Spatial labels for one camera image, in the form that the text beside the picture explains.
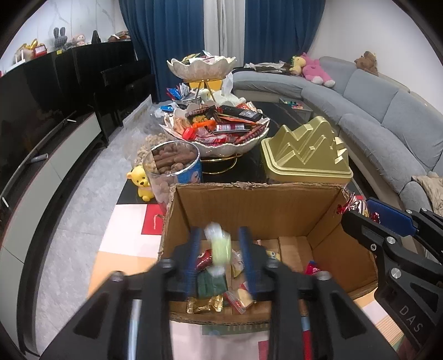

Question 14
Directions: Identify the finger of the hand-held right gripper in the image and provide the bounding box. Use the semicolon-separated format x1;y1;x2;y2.
341;209;404;274
366;197;443;259

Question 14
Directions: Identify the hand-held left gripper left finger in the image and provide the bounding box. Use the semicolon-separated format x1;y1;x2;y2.
40;227;205;360

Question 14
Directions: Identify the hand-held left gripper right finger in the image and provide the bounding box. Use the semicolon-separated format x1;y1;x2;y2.
237;226;398;360

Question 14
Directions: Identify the brown foil chocolate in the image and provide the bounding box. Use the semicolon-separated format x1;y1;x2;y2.
335;194;382;222

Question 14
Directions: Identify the green candy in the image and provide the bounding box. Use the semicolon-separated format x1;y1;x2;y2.
204;222;232;278

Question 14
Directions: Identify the dark green snack packet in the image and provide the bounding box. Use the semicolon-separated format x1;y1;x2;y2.
196;270;226;299

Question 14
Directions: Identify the gold snack packet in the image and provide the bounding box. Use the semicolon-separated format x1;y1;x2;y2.
186;294;224;314

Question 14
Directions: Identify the brown cardboard box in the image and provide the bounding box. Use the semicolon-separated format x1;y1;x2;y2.
157;182;380;325

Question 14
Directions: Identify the clear jar of snacks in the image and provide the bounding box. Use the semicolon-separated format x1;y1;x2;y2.
142;140;203;212

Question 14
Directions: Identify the beige jacket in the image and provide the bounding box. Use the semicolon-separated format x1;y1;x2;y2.
411;171;443;212

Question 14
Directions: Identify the colourful checked tablecloth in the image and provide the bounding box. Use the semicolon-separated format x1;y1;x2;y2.
88;204;443;360

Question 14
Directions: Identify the black coffee table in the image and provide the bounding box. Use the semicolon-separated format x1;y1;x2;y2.
118;100;348;205

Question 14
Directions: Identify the yellow bear figurine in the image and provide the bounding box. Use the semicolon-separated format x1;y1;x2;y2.
126;165;156;202

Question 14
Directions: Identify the gold mountain shaped tin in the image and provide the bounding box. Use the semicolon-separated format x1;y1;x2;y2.
260;116;354;188

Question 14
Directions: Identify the grey corner sofa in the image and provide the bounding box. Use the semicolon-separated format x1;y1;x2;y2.
231;56;443;216

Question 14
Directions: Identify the large white petal bowl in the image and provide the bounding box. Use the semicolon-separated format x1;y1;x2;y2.
162;104;271;159

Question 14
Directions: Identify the bag of pistachios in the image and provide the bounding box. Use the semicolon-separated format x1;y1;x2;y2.
133;133;163;167

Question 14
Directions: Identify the pile of snack packets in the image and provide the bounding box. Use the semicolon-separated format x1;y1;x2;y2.
172;103;264;145

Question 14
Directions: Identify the brown teddy bear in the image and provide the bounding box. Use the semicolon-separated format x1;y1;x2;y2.
354;51;380;76

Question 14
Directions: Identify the grey television cabinet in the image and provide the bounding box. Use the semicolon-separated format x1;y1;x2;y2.
0;111;104;357

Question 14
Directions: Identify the pink plush toy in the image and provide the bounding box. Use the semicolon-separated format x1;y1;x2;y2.
300;52;336;87

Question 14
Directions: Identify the yellow plush toy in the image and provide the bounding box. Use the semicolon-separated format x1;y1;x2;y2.
289;55;307;76

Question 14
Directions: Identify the small white petal bowl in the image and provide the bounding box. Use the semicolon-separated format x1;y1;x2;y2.
166;55;236;81

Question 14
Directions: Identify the black upright piano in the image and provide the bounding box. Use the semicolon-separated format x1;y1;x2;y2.
71;39;155;127

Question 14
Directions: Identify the black flat television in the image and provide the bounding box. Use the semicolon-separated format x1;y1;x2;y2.
0;52;79;208

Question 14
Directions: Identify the blue curtain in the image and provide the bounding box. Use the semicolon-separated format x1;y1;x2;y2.
119;0;207;104
244;0;326;67

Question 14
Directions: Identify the white sheer curtain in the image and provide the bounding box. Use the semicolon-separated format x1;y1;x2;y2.
203;0;247;69

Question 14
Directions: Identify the grey rabbit plush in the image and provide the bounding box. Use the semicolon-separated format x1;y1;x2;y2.
52;27;68;49

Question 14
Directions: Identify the gold ornament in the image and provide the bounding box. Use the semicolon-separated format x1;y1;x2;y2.
13;39;46;63

